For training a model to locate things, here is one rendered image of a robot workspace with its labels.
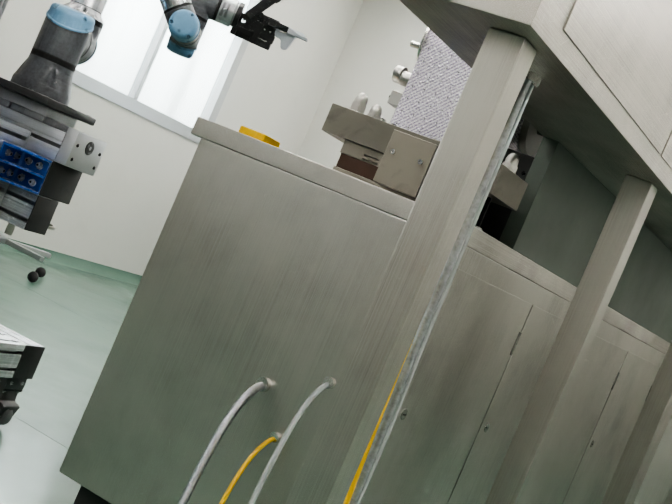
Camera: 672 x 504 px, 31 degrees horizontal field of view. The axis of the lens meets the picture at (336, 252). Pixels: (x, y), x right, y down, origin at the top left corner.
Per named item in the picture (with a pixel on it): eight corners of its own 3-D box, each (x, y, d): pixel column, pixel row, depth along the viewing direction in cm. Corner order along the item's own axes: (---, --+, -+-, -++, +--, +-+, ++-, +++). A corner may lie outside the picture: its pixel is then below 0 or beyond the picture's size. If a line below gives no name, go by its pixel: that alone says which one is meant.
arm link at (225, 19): (227, -5, 322) (225, -7, 314) (243, 2, 323) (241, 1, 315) (216, 21, 323) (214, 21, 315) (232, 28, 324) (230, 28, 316)
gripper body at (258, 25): (271, 51, 325) (229, 32, 324) (283, 21, 324) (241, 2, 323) (270, 51, 317) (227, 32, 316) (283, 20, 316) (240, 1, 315)
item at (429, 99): (384, 138, 265) (418, 60, 265) (478, 173, 254) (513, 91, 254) (383, 137, 265) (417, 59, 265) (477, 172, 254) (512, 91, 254)
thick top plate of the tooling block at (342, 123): (353, 149, 263) (364, 123, 263) (516, 211, 245) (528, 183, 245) (321, 129, 249) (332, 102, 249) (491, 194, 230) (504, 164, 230)
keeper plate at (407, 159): (376, 182, 241) (398, 131, 241) (418, 199, 237) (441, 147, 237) (371, 179, 239) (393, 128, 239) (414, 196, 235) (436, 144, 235)
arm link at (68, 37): (27, 44, 296) (49, -7, 296) (36, 51, 310) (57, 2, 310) (73, 64, 298) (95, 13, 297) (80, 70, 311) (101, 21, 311)
